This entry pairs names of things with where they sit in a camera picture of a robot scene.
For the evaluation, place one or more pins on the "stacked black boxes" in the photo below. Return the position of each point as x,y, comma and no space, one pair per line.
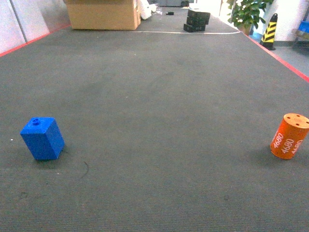
196,21

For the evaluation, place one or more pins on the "large cardboard box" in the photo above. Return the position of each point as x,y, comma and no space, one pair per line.
104,14

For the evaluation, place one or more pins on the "orange cylindrical cap 4680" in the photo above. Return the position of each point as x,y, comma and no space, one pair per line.
289,135

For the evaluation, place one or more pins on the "white foam packing pieces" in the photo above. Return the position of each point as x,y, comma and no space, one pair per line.
146,9

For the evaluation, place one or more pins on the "blue rectangular plastic part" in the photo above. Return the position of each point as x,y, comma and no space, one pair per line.
43,138

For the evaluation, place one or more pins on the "yellow black traffic cone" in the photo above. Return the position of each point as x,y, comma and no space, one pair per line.
268,38

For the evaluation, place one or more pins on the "green potted plant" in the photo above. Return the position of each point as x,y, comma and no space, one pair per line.
245,13

